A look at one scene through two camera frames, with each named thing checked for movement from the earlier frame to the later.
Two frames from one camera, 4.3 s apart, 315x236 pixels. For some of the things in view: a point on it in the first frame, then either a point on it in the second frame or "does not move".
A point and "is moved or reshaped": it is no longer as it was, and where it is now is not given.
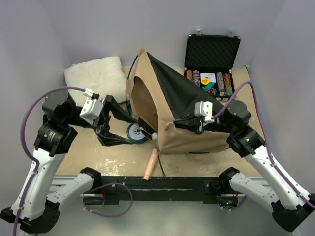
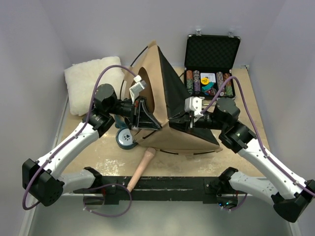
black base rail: (162, 188) does not move
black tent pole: (127, 78) is moved or reshaped
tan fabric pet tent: (157, 97) is moved or reshaped
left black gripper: (102, 124) -> (143, 117)
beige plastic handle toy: (150, 164) -> (150, 153)
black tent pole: (161, 166) -> (194, 154)
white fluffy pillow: (105, 76) does not move
